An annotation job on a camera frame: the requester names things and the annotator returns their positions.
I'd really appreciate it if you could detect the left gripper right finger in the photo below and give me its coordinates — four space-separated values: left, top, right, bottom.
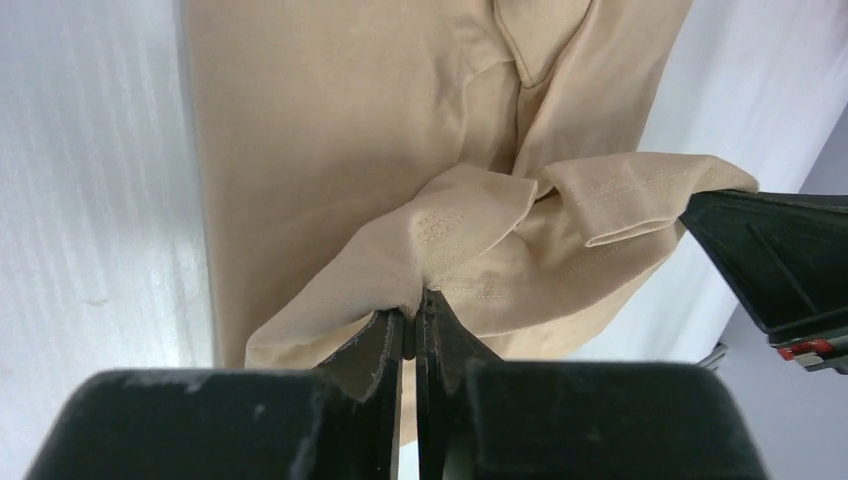
415 291 767 479

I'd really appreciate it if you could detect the beige t shirt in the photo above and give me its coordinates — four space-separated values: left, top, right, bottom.
183 1 758 369

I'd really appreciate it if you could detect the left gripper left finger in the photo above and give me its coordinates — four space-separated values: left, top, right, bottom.
28 310 404 479

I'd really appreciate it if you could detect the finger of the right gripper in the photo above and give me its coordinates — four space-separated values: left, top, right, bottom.
680 190 847 374

